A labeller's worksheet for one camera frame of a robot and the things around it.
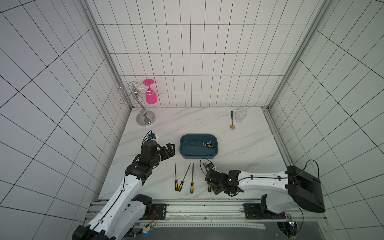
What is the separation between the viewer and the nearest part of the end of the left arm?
0.59m

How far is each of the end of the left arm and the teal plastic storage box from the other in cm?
20

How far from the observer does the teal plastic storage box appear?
93 cm
